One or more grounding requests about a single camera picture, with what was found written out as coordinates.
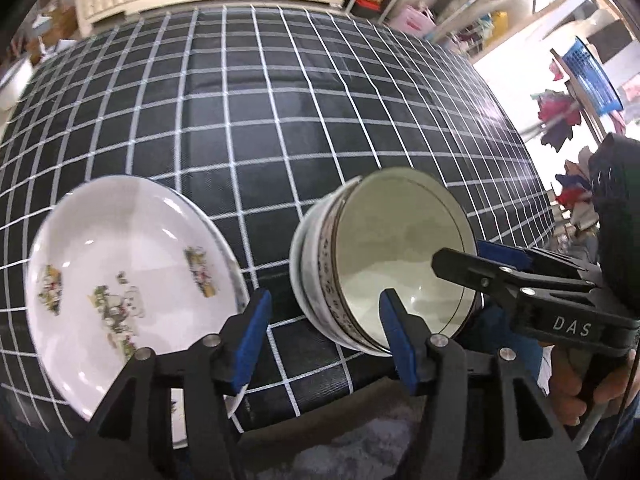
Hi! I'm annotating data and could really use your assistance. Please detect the patterned bowl with gold rim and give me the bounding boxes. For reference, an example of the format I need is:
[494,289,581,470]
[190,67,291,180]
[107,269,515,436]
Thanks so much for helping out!
[320,167,483,356]

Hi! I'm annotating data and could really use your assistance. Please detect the white plate with cartoon print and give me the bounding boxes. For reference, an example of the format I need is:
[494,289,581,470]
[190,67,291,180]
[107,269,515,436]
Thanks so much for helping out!
[25,175,246,421]

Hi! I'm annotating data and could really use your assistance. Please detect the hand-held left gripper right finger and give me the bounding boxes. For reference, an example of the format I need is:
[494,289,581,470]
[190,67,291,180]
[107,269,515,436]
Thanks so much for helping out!
[379,289,586,480]

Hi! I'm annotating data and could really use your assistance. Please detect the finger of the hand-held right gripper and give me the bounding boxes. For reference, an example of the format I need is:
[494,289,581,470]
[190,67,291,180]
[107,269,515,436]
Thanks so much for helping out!
[476,241,601,281]
[432,248,598,311]

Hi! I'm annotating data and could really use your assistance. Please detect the pink basket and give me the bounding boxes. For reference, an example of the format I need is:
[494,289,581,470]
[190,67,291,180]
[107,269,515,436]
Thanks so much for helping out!
[387,5,436,37]

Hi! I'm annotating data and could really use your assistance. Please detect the person's right hand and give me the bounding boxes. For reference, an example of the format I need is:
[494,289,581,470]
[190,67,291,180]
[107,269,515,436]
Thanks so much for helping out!
[547,350,640,426]

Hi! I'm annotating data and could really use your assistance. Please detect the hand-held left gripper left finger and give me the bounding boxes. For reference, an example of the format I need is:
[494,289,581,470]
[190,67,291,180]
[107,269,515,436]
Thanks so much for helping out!
[67,289,272,480]

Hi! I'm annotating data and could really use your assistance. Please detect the black white checked tablecloth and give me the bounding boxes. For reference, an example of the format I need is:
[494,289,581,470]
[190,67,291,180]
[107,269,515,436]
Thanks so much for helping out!
[0,4,558,433]

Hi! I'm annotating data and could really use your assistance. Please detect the blue plastic basket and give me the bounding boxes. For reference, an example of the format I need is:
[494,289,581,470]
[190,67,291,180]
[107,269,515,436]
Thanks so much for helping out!
[565,35,623,116]

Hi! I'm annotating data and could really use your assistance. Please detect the white plastic bucket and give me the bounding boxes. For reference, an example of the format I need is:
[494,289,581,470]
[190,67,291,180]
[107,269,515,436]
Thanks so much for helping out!
[0,57,33,111]

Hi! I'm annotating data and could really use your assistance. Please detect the red hanging clothes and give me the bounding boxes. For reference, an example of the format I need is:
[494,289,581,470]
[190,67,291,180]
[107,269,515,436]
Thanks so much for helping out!
[532,90,583,151]

